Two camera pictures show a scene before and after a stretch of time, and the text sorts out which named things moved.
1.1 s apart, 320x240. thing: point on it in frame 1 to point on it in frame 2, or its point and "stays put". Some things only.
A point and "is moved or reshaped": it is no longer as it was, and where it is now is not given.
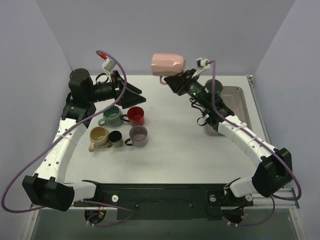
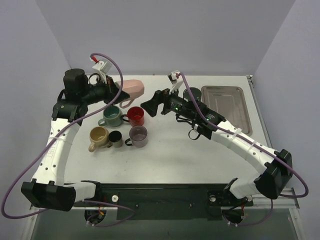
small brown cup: [115, 138] stays put
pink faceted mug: [166, 64] is moved or reshaped
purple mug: [138, 137] stays put
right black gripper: [186, 81] to [163, 102]
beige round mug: [100, 136] stays put
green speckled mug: [113, 117] stays put
